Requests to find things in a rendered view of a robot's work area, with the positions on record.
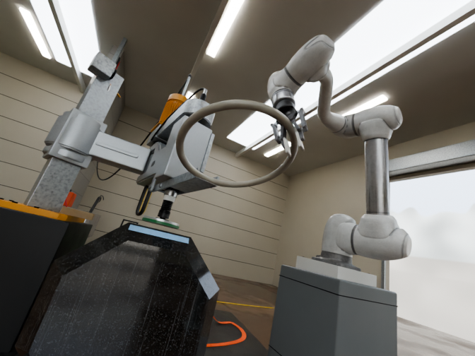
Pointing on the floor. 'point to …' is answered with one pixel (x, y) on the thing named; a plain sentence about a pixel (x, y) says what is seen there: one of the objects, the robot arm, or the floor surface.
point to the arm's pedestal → (331, 317)
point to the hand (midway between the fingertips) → (293, 144)
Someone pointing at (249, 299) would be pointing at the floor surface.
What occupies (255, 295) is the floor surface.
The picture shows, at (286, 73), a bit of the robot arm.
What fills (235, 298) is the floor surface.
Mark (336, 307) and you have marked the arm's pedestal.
